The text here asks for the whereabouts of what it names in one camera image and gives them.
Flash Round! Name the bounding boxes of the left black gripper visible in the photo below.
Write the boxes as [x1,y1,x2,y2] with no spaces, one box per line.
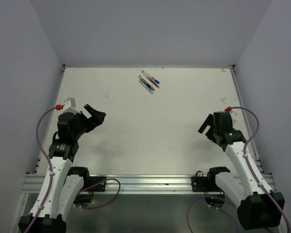
[72,104,105,140]

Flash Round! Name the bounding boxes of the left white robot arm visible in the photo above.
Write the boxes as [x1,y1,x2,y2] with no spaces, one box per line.
[18,103,106,233]

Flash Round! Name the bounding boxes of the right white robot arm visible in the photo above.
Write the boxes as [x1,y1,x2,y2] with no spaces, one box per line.
[198,108,285,230]

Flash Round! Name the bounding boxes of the dark blue pen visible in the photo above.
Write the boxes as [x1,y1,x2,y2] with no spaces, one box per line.
[139,78,154,90]

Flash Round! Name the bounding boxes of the clear blue pen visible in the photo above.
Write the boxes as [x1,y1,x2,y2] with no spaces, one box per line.
[138,75,154,95]

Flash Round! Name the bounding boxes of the red ink pen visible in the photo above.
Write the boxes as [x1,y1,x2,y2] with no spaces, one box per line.
[145,76,160,88]

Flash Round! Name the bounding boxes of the blue capped pen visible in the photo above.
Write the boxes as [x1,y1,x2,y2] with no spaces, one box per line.
[142,70,160,84]

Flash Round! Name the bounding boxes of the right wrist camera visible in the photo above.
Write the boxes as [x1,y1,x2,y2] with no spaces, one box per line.
[230,110,239,125]

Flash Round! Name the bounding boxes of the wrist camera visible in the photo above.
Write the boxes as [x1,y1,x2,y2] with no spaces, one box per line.
[230,110,239,125]
[63,98,77,114]

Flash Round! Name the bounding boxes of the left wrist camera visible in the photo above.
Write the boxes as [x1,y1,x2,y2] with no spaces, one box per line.
[63,98,77,114]

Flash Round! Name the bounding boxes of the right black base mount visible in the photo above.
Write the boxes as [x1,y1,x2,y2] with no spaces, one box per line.
[191,170,224,194]

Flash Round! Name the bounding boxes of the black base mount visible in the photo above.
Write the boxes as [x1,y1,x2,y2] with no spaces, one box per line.
[73,176,107,206]
[191,170,224,194]

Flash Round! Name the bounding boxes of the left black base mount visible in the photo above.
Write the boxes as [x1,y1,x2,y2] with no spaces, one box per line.
[73,176,107,206]

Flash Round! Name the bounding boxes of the aluminium right side rail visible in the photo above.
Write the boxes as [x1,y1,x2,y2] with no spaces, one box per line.
[229,65,274,178]

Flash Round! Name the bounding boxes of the aluminium rail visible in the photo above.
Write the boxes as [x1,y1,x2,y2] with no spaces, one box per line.
[20,172,276,195]
[229,65,274,178]

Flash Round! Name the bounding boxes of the aluminium front rail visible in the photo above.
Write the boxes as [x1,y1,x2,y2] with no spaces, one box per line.
[20,172,276,195]

